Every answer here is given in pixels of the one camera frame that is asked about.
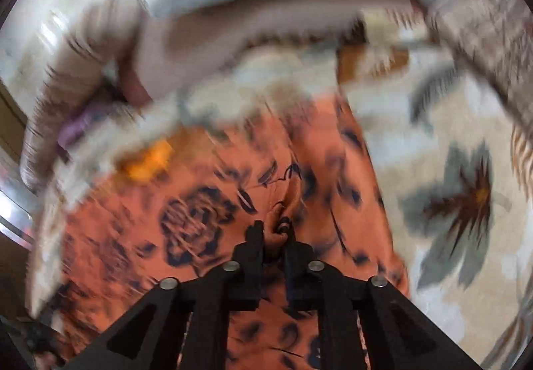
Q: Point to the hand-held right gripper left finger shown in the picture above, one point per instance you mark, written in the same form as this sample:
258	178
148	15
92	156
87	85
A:
252	268

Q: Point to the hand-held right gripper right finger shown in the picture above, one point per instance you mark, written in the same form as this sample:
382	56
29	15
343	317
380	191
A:
297	270

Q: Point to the orange floral garment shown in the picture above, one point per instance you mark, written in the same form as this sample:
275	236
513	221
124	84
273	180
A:
291	153

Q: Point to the floral leaf print blanket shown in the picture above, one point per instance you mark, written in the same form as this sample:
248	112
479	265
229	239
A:
416	145

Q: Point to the purple cloth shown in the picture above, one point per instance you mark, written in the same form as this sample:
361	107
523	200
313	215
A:
81	122

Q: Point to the beige bed sheet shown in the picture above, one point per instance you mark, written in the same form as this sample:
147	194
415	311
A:
216	41

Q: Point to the striped bolster pillow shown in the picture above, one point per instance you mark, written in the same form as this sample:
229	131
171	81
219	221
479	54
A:
487	28
62	103

